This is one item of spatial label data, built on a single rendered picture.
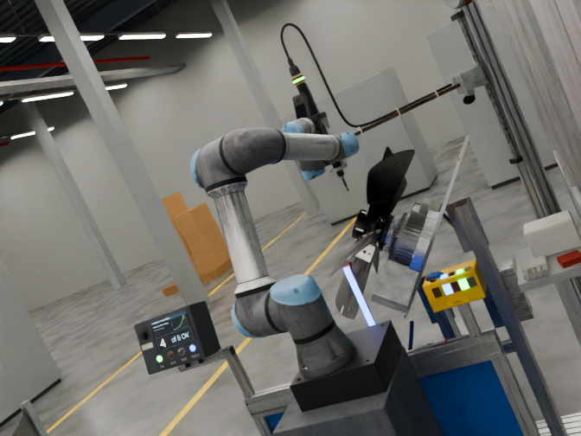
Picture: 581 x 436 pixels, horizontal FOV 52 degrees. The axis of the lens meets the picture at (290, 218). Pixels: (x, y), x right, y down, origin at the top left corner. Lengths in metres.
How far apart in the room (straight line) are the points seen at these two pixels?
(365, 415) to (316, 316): 0.25
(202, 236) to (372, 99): 3.62
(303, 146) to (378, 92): 7.69
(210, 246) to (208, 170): 8.70
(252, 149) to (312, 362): 0.55
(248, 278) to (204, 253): 8.74
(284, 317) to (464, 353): 0.66
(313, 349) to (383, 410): 0.22
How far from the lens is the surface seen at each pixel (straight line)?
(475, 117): 7.60
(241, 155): 1.52
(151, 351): 2.24
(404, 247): 2.21
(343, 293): 2.36
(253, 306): 1.55
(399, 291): 2.17
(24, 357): 8.35
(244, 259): 1.56
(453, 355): 1.93
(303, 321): 1.46
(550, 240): 2.30
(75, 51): 8.45
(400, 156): 2.13
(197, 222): 10.22
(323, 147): 1.72
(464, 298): 1.81
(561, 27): 0.78
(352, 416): 1.44
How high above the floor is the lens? 1.63
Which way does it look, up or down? 7 degrees down
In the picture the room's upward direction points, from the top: 25 degrees counter-clockwise
